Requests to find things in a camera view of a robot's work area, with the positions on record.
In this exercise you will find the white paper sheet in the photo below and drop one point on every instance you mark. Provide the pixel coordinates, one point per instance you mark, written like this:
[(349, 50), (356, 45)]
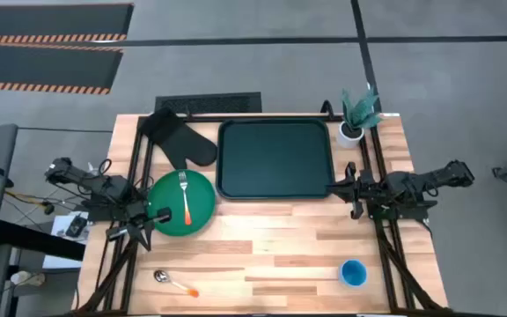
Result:
[(60, 260)]

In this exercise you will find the green round plate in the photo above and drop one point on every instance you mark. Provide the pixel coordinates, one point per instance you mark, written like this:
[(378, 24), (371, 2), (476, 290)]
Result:
[(200, 202)]

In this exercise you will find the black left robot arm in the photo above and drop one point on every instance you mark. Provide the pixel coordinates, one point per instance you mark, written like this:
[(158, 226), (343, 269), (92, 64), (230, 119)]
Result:
[(104, 185)]

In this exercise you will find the black aluminium table frame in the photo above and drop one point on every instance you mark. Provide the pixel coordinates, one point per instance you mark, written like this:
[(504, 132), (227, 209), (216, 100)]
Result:
[(377, 149)]

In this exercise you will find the black textured floor mat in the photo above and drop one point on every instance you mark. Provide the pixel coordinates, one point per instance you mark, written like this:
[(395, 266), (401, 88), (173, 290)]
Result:
[(209, 103)]

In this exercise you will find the light blue plastic cup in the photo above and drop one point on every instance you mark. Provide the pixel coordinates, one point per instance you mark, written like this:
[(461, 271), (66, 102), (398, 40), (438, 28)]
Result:
[(353, 273)]

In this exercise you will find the dark green serving tray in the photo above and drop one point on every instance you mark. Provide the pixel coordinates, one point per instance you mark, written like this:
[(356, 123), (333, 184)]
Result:
[(275, 158)]

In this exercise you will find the black handheld device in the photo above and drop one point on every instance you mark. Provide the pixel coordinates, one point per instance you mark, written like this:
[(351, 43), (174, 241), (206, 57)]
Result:
[(76, 226)]

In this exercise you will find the green artificial plant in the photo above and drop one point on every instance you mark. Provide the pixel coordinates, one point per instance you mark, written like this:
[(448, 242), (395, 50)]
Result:
[(359, 112)]

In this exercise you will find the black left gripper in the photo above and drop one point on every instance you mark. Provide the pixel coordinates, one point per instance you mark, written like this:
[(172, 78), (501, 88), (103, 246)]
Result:
[(137, 212)]

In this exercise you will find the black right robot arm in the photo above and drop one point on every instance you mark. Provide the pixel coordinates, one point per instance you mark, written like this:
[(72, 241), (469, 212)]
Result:
[(434, 178)]

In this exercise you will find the white round plant pot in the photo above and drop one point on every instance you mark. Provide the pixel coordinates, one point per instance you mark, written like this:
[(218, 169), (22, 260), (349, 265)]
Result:
[(346, 140)]

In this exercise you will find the black floor mat orange stripes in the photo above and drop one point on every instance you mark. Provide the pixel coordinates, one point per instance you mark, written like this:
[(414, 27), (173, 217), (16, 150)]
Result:
[(42, 66), (51, 19)]

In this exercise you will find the black oven mitt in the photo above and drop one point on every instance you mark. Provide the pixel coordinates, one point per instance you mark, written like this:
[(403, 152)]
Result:
[(178, 141)]

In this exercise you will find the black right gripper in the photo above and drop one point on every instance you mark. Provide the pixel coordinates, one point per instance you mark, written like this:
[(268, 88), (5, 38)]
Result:
[(361, 189)]

